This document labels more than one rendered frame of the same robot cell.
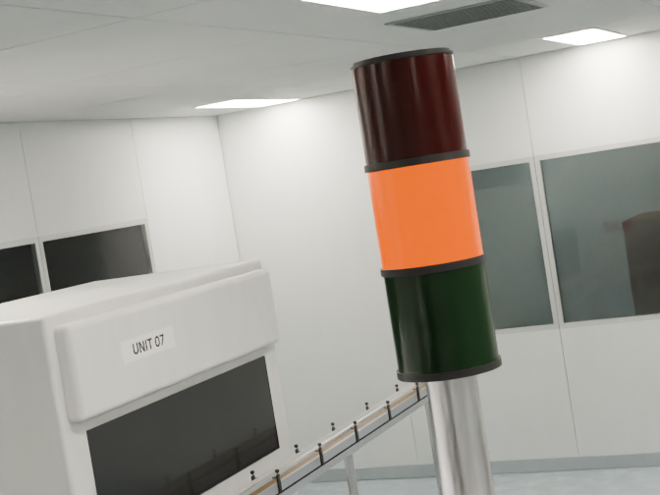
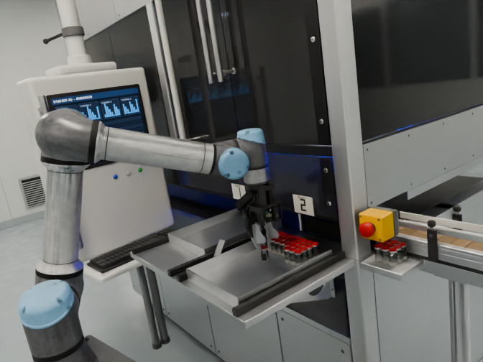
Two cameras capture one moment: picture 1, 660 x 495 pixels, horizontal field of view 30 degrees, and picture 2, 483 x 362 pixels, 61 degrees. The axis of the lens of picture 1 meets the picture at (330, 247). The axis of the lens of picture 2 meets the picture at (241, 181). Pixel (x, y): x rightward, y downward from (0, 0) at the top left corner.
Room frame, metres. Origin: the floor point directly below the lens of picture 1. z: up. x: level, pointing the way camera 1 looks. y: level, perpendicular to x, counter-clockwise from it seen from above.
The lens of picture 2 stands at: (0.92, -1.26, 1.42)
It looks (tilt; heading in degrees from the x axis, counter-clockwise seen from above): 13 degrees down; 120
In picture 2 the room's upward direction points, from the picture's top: 9 degrees counter-clockwise
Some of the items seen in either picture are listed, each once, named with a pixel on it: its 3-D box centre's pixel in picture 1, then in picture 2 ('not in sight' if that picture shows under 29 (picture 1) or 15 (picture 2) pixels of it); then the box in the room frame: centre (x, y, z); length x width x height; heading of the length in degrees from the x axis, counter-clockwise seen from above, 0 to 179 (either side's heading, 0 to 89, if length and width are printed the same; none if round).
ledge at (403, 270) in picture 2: not in sight; (394, 261); (0.73, -0.14, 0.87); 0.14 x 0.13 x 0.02; 65
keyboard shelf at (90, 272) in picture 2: not in sight; (136, 251); (-0.33, -0.07, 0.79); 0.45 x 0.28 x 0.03; 72
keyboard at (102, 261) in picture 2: not in sight; (139, 248); (-0.30, -0.08, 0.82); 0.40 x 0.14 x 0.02; 72
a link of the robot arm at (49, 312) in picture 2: not in sight; (50, 314); (0.05, -0.73, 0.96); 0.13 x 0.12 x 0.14; 134
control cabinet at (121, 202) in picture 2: not in sight; (101, 157); (-0.50, 0.01, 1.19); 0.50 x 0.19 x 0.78; 72
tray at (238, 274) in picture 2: not in sight; (259, 264); (0.37, -0.28, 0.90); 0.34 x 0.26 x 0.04; 65
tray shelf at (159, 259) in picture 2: not in sight; (238, 253); (0.23, -0.17, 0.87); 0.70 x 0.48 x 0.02; 155
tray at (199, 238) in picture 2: not in sight; (224, 230); (0.11, -0.04, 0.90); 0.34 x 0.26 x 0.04; 65
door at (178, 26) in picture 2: not in sight; (193, 67); (-0.02, 0.14, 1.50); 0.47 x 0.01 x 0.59; 155
